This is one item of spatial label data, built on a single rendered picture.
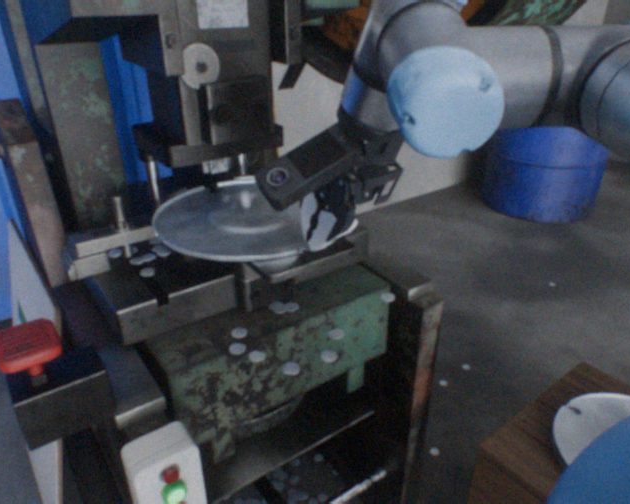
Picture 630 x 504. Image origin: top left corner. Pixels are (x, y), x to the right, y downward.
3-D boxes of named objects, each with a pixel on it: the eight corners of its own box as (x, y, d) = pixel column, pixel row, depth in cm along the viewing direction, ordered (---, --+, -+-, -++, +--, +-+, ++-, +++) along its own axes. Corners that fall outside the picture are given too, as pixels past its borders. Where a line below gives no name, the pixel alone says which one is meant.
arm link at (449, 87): (577, 69, 34) (521, -4, 41) (407, 73, 33) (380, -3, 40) (533, 164, 40) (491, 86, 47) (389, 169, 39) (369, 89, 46)
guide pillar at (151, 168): (167, 215, 89) (155, 135, 82) (155, 218, 88) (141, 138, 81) (163, 211, 90) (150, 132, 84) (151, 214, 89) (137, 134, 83)
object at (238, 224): (204, 285, 60) (203, 280, 59) (126, 207, 80) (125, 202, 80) (386, 225, 75) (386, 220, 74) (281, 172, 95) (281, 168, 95)
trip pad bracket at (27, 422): (135, 478, 67) (107, 361, 58) (55, 519, 62) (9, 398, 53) (121, 448, 71) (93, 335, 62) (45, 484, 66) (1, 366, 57)
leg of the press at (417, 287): (438, 522, 117) (507, 132, 74) (401, 551, 111) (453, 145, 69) (246, 326, 183) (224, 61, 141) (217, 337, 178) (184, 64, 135)
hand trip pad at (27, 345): (79, 398, 57) (63, 344, 53) (18, 422, 54) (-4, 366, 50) (65, 364, 62) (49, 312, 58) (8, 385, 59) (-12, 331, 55)
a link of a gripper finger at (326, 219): (350, 254, 69) (374, 206, 62) (316, 267, 66) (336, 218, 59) (337, 238, 70) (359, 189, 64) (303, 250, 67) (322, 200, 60)
